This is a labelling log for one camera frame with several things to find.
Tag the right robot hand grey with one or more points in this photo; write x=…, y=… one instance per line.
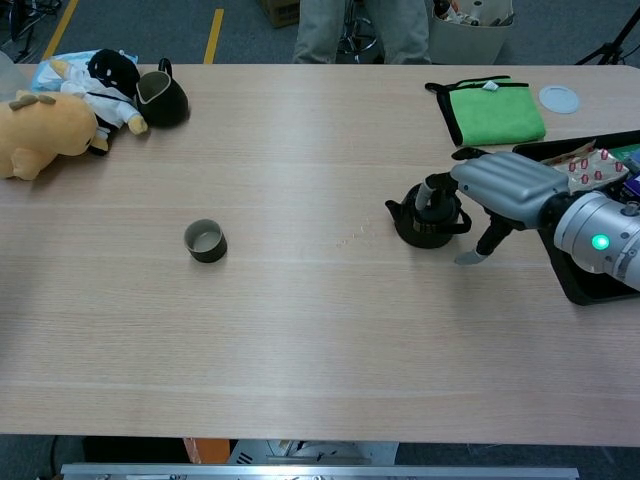
x=510, y=185

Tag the black cast iron teapot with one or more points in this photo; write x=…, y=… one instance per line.
x=425, y=235

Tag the dark green tea cup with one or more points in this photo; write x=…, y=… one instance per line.
x=207, y=252

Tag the white robot base unit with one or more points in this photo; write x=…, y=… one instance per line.
x=310, y=452

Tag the green microfiber cloth black trim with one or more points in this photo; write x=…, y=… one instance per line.
x=495, y=115

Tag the silver foil packet red print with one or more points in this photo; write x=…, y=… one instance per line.
x=595, y=170

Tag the green flat packet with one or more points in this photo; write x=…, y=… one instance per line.
x=625, y=151

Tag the purple small box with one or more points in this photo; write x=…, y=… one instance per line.
x=631, y=189

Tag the black plastic tray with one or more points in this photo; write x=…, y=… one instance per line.
x=575, y=289

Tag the white storage bin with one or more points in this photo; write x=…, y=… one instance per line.
x=470, y=40

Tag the black tripod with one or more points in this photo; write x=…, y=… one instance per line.
x=607, y=50

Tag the chrome stool base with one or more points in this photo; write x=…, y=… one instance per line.
x=357, y=37

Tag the seated person grey trousers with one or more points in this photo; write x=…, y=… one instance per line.
x=320, y=30

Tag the cardboard box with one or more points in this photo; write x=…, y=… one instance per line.
x=280, y=12

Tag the dark ceramic pouring pitcher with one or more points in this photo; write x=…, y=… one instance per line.
x=170, y=107

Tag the orange object under table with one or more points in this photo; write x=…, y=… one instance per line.
x=205, y=450

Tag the black-headed plush doll white robe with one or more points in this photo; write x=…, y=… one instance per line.
x=112, y=70

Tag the yellow plush animal toy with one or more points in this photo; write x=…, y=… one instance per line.
x=45, y=135

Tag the black metal frame stand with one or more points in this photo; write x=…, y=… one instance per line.
x=22, y=25

